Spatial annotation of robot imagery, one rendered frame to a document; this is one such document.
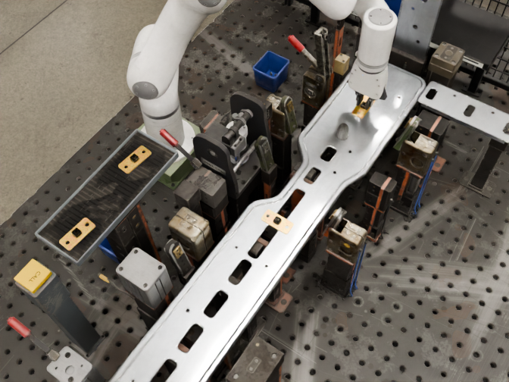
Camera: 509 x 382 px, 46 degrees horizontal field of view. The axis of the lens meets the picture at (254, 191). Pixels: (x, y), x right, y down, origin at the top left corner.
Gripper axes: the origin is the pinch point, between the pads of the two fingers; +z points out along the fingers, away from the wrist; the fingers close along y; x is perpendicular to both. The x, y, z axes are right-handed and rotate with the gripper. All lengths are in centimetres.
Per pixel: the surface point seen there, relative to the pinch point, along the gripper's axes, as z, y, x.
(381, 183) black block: 3.7, 17.0, -20.5
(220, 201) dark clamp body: 1, -15, -51
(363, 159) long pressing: 2.8, 9.2, -16.8
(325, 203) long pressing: 2.7, 7.7, -34.9
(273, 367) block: 0, 21, -80
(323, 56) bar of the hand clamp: -11.1, -14.0, -1.2
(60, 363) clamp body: -4, -19, -106
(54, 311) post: -1, -30, -98
